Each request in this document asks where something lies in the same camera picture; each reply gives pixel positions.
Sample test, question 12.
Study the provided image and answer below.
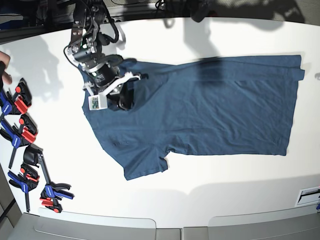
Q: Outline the blue red bar clamp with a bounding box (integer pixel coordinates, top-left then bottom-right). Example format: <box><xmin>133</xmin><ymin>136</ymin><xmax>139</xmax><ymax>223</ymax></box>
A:
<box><xmin>0</xmin><ymin>113</ymin><xmax>38</xmax><ymax>169</ymax></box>
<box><xmin>37</xmin><ymin>153</ymin><xmax>74</xmax><ymax>213</ymax></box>
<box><xmin>0</xmin><ymin>78</ymin><xmax>32</xmax><ymax>121</ymax></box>
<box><xmin>7</xmin><ymin>163</ymin><xmax>40</xmax><ymax>213</ymax></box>

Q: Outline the grey left chair back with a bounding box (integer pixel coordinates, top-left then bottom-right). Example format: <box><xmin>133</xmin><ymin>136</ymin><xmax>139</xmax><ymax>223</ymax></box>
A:
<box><xmin>8</xmin><ymin>213</ymin><xmax>181</xmax><ymax>240</ymax></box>

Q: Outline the top blue red bar clamp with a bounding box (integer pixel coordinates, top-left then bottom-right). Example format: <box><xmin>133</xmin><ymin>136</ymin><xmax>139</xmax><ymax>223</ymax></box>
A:
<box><xmin>0</xmin><ymin>78</ymin><xmax>32</xmax><ymax>121</ymax></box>

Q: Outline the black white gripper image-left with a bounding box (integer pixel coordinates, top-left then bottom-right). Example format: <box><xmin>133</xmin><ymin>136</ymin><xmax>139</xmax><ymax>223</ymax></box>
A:
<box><xmin>82</xmin><ymin>62</ymin><xmax>149</xmax><ymax>111</ymax></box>

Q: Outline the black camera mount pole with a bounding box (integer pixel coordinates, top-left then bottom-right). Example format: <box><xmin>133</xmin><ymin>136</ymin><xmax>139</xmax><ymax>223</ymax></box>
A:
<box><xmin>190</xmin><ymin>0</ymin><xmax>214</xmax><ymax>23</ymax></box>

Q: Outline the aluminium rail with cables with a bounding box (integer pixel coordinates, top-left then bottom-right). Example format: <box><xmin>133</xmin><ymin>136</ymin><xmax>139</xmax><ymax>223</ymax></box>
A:
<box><xmin>35</xmin><ymin>0</ymin><xmax>190</xmax><ymax>27</ymax></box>

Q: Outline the grey right chair back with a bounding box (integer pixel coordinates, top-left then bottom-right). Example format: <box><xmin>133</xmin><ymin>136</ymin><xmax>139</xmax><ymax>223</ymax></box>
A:
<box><xmin>181</xmin><ymin>205</ymin><xmax>320</xmax><ymax>240</ymax></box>

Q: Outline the grey chair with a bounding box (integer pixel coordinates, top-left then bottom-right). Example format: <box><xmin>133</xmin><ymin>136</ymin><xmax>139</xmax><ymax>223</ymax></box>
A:
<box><xmin>8</xmin><ymin>213</ymin><xmax>181</xmax><ymax>240</ymax></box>
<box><xmin>181</xmin><ymin>205</ymin><xmax>320</xmax><ymax>240</ymax></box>

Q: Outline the dark blue T-shirt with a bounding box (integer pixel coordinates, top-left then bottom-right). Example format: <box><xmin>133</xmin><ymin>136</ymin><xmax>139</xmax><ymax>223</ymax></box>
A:
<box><xmin>82</xmin><ymin>55</ymin><xmax>305</xmax><ymax>180</ymax></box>

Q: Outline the person hand at edge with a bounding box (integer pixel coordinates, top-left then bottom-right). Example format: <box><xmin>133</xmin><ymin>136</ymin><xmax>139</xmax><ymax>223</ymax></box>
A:
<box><xmin>0</xmin><ymin>51</ymin><xmax>12</xmax><ymax>85</ymax></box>

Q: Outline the bottom blue red bar clamp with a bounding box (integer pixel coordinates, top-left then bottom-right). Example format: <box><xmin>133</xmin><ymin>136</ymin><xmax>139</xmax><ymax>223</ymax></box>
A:
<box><xmin>37</xmin><ymin>153</ymin><xmax>74</xmax><ymax>213</ymax></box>

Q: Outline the white slotted label plate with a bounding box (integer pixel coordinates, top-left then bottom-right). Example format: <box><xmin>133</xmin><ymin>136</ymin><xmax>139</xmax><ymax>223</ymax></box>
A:
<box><xmin>295</xmin><ymin>186</ymin><xmax>320</xmax><ymax>208</ymax></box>

